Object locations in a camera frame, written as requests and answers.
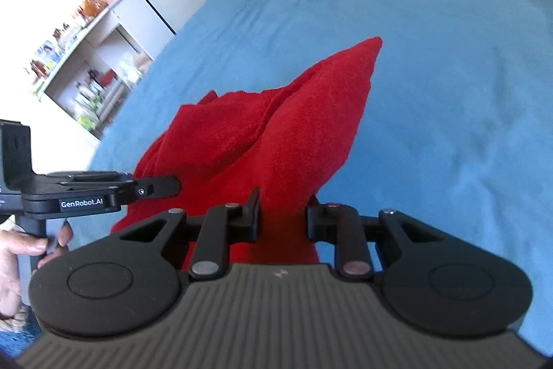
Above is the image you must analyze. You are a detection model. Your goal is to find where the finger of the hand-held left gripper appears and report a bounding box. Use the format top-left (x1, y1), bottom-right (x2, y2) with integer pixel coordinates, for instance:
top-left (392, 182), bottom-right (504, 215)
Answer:
top-left (119, 175), bottom-right (181, 202)

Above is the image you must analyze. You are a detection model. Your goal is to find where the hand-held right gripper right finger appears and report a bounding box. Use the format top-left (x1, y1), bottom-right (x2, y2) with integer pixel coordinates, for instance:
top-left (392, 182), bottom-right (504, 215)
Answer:
top-left (306, 194), bottom-right (442, 280)

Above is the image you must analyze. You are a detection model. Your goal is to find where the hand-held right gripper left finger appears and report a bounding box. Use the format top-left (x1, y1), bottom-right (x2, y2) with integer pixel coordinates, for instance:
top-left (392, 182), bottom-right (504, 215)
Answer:
top-left (118, 187), bottom-right (262, 280)

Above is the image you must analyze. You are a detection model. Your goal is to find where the red knit sweater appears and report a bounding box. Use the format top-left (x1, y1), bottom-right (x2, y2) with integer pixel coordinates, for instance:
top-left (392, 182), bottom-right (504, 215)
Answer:
top-left (110, 36), bottom-right (384, 266)

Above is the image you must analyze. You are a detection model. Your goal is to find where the person's left hand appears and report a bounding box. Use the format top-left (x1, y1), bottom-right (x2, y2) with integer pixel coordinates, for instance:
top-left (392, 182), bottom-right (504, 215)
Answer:
top-left (0, 219), bottom-right (74, 311)

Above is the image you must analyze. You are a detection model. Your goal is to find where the white shelf unit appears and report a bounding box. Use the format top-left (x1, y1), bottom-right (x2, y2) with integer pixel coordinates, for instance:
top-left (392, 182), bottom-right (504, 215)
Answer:
top-left (25, 0), bottom-right (155, 138)

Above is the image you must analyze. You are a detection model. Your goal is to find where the blue fluffy rug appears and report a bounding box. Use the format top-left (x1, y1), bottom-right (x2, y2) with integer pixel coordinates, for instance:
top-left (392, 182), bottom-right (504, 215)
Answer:
top-left (0, 328), bottom-right (41, 359)

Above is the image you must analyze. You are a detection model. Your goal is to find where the orange jar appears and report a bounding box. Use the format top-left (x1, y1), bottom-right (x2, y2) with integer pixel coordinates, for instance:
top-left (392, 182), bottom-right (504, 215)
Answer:
top-left (80, 0), bottom-right (108, 17)

